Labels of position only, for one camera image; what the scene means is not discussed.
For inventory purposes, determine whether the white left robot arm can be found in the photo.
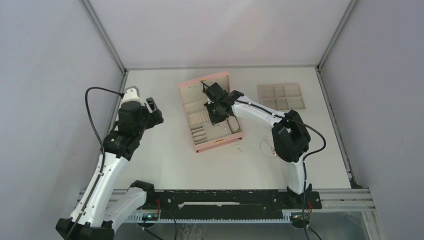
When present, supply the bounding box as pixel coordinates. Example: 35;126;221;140
55;97;164;240

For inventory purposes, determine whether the silver hoop necklace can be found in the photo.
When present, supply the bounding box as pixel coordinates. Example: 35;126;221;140
259;137;277;159

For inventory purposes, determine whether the beige divided tray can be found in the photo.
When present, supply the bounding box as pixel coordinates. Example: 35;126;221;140
257;83;306;112

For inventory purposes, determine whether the pink jewelry box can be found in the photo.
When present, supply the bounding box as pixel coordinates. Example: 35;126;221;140
177;71;244;153

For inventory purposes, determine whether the beige oval watch pillow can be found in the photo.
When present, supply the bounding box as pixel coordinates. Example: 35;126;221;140
227;116;240;134

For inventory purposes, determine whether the white slotted cable duct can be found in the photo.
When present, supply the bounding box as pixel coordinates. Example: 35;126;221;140
124;211;292;224

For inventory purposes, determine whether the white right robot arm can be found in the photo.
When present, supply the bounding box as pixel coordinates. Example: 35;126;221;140
202;82;311;208

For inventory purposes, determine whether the black left camera cable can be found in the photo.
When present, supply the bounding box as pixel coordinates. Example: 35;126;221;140
62;86;126;240

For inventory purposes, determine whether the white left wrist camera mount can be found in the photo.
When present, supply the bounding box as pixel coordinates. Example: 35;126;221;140
120;86;144;105

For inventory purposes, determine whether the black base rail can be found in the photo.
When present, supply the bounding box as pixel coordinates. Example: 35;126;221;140
137;189;323;210

